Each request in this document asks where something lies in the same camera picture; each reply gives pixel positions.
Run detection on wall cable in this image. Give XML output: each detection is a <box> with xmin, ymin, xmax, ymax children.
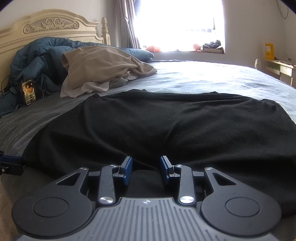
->
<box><xmin>276</xmin><ymin>0</ymin><xmax>290</xmax><ymax>20</ymax></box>

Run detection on orange item on sill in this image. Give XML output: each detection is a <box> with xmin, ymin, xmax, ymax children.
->
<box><xmin>146</xmin><ymin>46</ymin><xmax>160</xmax><ymax>53</ymax></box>

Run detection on grey curtain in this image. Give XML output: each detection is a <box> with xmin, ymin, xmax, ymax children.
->
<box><xmin>115</xmin><ymin>0</ymin><xmax>140</xmax><ymax>49</ymax></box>

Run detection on cream carved headboard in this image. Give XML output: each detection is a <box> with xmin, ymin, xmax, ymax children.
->
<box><xmin>0</xmin><ymin>9</ymin><xmax>111</xmax><ymax>89</ymax></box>

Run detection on white low cabinet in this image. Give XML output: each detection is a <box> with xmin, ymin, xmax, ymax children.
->
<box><xmin>265</xmin><ymin>60</ymin><xmax>295</xmax><ymax>88</ymax></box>

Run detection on clothes on window sill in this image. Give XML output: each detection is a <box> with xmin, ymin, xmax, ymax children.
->
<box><xmin>202</xmin><ymin>40</ymin><xmax>224</xmax><ymax>54</ymax></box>

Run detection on grey bed blanket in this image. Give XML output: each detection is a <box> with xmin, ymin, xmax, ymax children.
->
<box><xmin>1</xmin><ymin>60</ymin><xmax>295</xmax><ymax>156</ymax></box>

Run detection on black t-shirt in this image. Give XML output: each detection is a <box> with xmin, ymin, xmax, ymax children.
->
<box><xmin>23</xmin><ymin>90</ymin><xmax>295</xmax><ymax>216</ymax></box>

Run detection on beige clothes pile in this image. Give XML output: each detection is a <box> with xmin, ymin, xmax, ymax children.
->
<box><xmin>60</xmin><ymin>46</ymin><xmax>157</xmax><ymax>98</ymax></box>

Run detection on blue duvet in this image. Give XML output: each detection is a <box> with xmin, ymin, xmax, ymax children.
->
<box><xmin>1</xmin><ymin>37</ymin><xmax>154</xmax><ymax>115</ymax></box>

